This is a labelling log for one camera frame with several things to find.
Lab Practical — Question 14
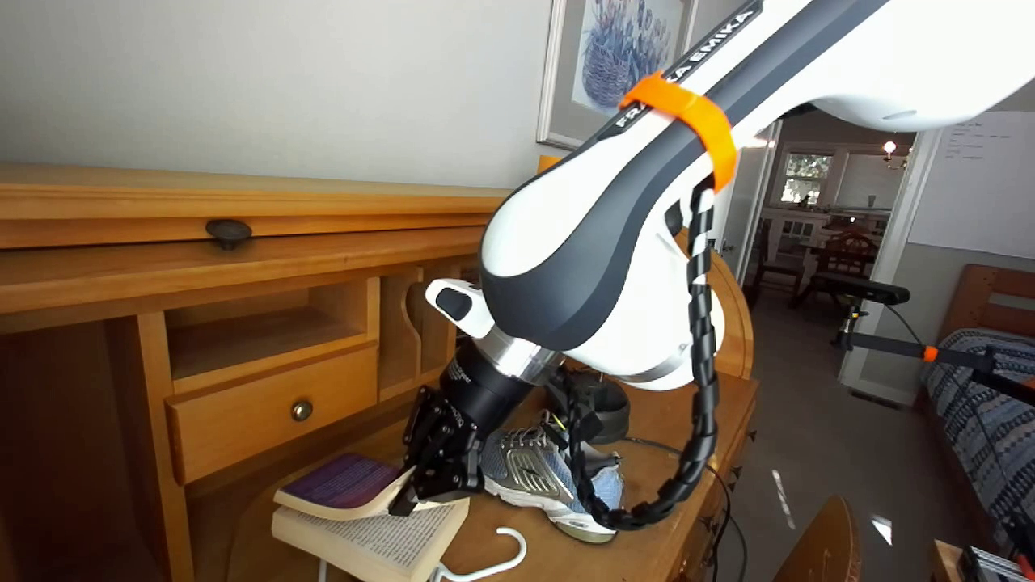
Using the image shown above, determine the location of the grey blue running shoe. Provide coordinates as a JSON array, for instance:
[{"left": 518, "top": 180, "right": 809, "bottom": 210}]
[{"left": 474, "top": 417, "right": 631, "bottom": 548}]

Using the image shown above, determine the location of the framed blue flower picture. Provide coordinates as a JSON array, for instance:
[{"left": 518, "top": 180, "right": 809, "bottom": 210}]
[{"left": 534, "top": 0, "right": 757, "bottom": 154}]

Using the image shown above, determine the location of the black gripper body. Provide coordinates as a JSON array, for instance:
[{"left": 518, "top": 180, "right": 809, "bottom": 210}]
[{"left": 437, "top": 344, "right": 541, "bottom": 440}]

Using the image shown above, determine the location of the white door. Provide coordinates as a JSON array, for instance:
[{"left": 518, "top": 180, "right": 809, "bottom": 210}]
[{"left": 716, "top": 118, "right": 791, "bottom": 285}]

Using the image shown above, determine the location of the dark dining chair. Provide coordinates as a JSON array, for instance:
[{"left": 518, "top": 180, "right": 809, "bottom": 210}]
[{"left": 801, "top": 227, "right": 884, "bottom": 311}]

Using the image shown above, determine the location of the white cable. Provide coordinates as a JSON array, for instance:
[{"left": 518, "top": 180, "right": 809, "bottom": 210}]
[{"left": 313, "top": 523, "right": 529, "bottom": 582}]

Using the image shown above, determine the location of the wooden roll-top desk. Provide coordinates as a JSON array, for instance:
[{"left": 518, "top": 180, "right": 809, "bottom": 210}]
[{"left": 0, "top": 163, "right": 762, "bottom": 582}]

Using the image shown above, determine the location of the dark roll-top handle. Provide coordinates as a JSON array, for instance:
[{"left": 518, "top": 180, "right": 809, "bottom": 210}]
[{"left": 204, "top": 218, "right": 256, "bottom": 252}]

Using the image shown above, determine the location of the black orange camera stand arm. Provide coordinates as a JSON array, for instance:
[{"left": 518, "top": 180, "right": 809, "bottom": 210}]
[{"left": 833, "top": 301, "right": 1035, "bottom": 409}]

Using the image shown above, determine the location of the wooden bed headboard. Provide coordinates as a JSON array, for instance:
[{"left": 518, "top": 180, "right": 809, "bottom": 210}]
[{"left": 935, "top": 261, "right": 1035, "bottom": 351}]

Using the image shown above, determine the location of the wooden desk chair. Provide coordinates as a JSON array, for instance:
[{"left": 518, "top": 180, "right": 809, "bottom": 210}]
[{"left": 772, "top": 494, "right": 867, "bottom": 582}]

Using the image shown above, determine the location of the orange cable strap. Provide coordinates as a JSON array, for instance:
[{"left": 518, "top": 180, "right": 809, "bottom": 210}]
[{"left": 617, "top": 70, "right": 743, "bottom": 195}]

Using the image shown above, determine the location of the black stereo camera bar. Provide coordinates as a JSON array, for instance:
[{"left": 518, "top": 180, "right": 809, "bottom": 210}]
[{"left": 821, "top": 274, "right": 915, "bottom": 311}]

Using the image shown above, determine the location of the white whiteboard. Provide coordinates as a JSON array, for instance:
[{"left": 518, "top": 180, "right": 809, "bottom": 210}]
[{"left": 904, "top": 109, "right": 1035, "bottom": 261}]

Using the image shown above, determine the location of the black lamp power cable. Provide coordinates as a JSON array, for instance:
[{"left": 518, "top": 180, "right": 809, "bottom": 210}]
[{"left": 624, "top": 434, "right": 749, "bottom": 582}]

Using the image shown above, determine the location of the wooden desk drawer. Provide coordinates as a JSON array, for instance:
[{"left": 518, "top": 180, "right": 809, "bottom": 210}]
[{"left": 161, "top": 344, "right": 380, "bottom": 486}]

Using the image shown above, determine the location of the purple paperback book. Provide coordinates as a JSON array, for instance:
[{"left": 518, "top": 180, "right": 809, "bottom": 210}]
[{"left": 267, "top": 449, "right": 474, "bottom": 582}]

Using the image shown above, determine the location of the striped bed blanket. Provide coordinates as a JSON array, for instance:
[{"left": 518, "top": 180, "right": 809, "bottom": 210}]
[{"left": 919, "top": 326, "right": 1035, "bottom": 545}]

